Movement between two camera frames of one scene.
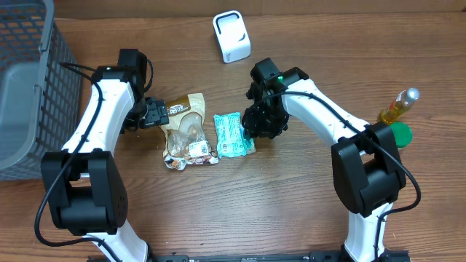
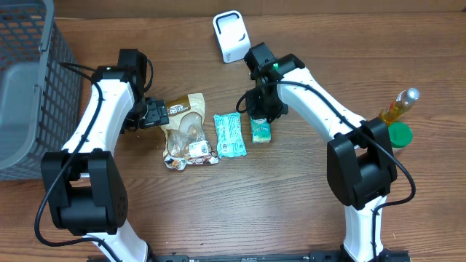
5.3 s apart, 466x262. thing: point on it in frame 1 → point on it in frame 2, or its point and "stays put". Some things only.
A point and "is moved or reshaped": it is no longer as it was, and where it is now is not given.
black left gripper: x=158 y=114 stays put
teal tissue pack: x=250 y=145 is moved or reshaped
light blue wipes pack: x=230 y=137 stays put
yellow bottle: x=404 y=101 stays put
